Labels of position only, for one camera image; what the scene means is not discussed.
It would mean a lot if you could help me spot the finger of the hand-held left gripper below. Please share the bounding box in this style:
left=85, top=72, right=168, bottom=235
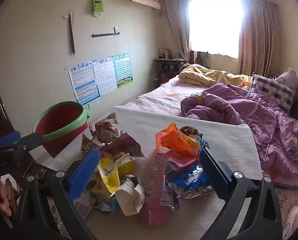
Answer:
left=13, top=134, right=44, bottom=153
left=0, top=131, right=21, bottom=150

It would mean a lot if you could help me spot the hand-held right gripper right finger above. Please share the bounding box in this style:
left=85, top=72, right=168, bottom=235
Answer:
left=199, top=147, right=283, bottom=240

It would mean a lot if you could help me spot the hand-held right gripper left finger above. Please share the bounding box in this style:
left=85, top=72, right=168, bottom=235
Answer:
left=14, top=148, right=101, bottom=240

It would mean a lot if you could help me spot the yellow white wrapper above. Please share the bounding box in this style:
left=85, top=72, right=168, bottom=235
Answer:
left=96, top=154, right=136, bottom=200

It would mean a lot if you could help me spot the yellow brown patterned wrapper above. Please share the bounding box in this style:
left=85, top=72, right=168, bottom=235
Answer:
left=81, top=134, right=96, bottom=153

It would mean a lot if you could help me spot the white printed wrapper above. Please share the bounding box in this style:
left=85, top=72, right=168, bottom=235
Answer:
left=74, top=192, right=119, bottom=213

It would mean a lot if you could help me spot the white blue wrapper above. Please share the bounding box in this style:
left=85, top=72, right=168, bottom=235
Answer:
left=196, top=136, right=209, bottom=150

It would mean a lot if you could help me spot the red bucket with green rim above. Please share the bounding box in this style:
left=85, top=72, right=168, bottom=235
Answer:
left=32, top=101, right=91, bottom=159

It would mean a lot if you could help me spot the dark red wrapper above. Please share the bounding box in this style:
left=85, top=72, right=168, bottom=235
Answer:
left=96, top=132, right=146, bottom=158

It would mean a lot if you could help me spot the orange wrapper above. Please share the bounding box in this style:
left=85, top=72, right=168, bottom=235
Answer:
left=156, top=124, right=201, bottom=159

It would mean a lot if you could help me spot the white carton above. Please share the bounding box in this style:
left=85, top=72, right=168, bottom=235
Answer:
left=115, top=176, right=146, bottom=217

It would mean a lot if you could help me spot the pink wrapper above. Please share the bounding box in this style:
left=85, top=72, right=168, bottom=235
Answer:
left=139, top=146, right=197, bottom=225

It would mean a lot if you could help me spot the person's left hand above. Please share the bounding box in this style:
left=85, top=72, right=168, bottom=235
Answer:
left=0, top=179, right=21, bottom=217

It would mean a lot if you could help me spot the dark flat box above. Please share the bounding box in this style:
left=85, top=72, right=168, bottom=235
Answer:
left=24, top=161, right=58, bottom=180

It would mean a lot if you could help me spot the white fleece mat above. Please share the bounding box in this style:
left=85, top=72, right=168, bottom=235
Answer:
left=46, top=105, right=263, bottom=240

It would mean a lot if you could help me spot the purple quilt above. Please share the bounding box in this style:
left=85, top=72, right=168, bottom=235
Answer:
left=180, top=82, right=298, bottom=180

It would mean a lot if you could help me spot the pink bed sheet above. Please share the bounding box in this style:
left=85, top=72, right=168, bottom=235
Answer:
left=120, top=76, right=214, bottom=117

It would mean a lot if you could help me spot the yellow quilt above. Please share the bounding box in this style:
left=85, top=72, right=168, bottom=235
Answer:
left=178, top=64, right=253, bottom=90

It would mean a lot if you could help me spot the checked pillow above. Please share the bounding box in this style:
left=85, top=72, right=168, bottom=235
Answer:
left=249, top=72, right=297, bottom=113

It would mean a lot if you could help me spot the dark wooden chair back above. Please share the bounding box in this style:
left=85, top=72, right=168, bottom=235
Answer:
left=189, top=51, right=211, bottom=68

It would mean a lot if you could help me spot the dark bedside table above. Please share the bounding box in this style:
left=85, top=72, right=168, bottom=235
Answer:
left=153, top=47, right=187, bottom=87

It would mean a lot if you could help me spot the pink pillow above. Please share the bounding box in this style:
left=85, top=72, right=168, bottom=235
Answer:
left=274, top=68, right=298, bottom=98

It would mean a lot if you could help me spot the brown curtain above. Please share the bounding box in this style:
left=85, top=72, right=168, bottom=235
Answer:
left=238, top=0, right=280, bottom=77

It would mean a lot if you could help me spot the sheer beige curtain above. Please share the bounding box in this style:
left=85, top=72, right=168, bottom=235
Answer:
left=161, top=0, right=192, bottom=64

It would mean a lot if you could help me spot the bright window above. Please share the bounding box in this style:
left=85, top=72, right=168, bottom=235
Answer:
left=188, top=0, right=245, bottom=55

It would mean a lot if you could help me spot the blue bordered wall poster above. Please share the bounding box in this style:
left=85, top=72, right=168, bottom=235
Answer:
left=68, top=60, right=101, bottom=105

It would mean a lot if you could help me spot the white chart wall poster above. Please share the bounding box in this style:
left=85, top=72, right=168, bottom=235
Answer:
left=92, top=56, right=118, bottom=96

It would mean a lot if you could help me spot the green bordered wall poster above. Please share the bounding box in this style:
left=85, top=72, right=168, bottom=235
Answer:
left=113, top=53, right=134, bottom=88

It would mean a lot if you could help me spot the black rod wall bracket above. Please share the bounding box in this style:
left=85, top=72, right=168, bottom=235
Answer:
left=62, top=10, right=76, bottom=55

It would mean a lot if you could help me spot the black wall bar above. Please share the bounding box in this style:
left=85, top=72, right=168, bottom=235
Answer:
left=91, top=26, right=121, bottom=38

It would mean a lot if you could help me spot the green wall-mounted device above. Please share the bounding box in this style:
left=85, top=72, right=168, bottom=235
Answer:
left=90, top=0, right=105, bottom=18

